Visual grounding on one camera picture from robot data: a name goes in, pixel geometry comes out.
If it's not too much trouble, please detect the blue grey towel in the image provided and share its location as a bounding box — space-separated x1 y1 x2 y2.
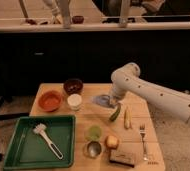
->
92 95 114 108

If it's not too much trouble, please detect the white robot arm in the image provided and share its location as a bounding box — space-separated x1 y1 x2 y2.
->
110 63 190 125

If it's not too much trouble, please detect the dark brown bowl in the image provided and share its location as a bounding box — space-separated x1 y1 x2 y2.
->
63 78 83 95

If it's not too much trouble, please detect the red orange bowl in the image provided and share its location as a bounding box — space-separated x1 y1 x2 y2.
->
38 90 63 112

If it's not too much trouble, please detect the green cucumber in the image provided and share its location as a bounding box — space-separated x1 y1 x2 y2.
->
109 103 121 122

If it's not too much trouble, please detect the green cup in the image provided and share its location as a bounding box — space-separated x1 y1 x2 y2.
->
88 126 102 141

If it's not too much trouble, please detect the white cup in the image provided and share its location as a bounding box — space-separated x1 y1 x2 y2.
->
67 94 82 111

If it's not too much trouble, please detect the silver fork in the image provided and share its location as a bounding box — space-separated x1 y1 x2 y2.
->
139 124 149 161

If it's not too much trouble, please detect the yellow apple piece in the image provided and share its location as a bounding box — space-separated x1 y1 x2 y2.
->
105 135 119 149

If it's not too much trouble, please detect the metal cup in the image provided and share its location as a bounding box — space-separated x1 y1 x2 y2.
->
87 141 102 158

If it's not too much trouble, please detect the dark brown scrub block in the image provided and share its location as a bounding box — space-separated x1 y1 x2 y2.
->
109 149 135 168

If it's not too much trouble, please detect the white dish brush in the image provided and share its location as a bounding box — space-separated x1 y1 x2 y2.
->
33 123 63 160

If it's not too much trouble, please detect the green plastic tray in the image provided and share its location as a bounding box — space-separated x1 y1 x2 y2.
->
3 115 75 171

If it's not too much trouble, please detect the black cabinet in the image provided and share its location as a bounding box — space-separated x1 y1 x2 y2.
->
0 30 190 95

